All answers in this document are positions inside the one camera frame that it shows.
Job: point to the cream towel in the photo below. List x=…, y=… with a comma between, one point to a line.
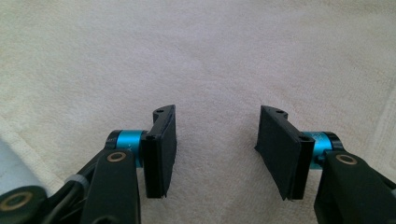
x=199, y=62

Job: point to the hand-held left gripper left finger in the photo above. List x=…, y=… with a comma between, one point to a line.
x=158, y=161

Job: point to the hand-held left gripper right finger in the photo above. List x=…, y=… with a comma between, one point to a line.
x=283, y=155

